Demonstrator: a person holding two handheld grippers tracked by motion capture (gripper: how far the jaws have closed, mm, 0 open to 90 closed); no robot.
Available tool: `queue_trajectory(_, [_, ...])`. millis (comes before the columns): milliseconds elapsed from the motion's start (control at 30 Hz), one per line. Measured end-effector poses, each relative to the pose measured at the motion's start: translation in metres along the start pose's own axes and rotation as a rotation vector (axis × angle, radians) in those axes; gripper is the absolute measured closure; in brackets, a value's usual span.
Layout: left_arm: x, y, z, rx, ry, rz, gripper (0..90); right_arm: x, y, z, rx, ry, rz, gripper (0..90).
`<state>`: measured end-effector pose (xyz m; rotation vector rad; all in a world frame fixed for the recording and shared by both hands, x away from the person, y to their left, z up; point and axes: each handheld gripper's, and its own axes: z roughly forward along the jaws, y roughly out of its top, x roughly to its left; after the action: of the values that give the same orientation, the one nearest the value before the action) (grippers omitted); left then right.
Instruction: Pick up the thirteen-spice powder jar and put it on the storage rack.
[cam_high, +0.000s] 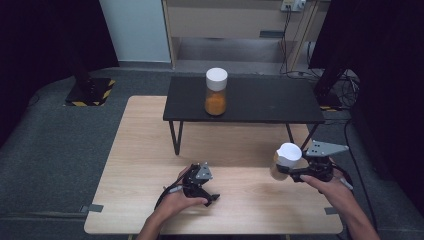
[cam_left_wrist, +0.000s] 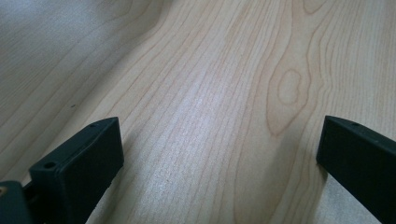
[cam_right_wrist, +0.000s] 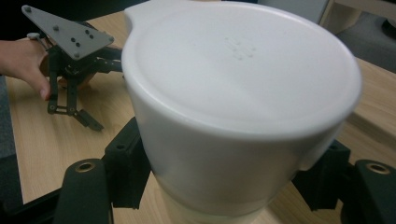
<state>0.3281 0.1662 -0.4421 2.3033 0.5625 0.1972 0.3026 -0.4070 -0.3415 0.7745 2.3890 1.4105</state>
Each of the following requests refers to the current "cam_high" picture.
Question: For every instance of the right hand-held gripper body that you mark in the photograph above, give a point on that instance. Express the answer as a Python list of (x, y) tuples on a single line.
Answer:
[(320, 168)]

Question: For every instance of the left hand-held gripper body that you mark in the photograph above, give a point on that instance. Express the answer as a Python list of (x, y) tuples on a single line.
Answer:
[(196, 183)]

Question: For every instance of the powder jar with spout lid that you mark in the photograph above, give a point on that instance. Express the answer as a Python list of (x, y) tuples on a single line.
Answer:
[(288, 156)]

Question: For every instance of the black metal shelf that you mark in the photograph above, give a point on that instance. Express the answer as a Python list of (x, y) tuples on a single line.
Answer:
[(266, 100)]

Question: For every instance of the orange powder jar lid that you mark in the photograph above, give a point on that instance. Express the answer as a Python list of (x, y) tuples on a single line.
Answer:
[(216, 96)]

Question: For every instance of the person's right hand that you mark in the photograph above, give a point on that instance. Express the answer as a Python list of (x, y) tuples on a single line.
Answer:
[(336, 190)]

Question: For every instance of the person's left hand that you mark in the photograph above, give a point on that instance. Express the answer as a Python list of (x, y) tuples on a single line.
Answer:
[(176, 203)]

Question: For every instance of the grey tape piece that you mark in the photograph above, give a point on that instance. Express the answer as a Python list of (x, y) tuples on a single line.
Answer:
[(91, 208), (331, 211)]

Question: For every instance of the black curtain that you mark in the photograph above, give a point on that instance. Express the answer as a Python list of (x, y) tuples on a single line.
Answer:
[(40, 50), (390, 83)]

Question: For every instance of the striped black stand base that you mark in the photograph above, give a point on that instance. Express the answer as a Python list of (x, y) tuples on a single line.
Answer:
[(90, 93)]

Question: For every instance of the wooden cabinet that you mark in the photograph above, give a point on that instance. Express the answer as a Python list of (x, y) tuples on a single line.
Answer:
[(230, 20)]

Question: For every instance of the white panel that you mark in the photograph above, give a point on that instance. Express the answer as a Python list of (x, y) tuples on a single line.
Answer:
[(136, 30)]

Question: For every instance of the white power outlet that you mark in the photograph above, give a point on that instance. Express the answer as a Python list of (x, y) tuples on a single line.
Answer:
[(293, 5)]

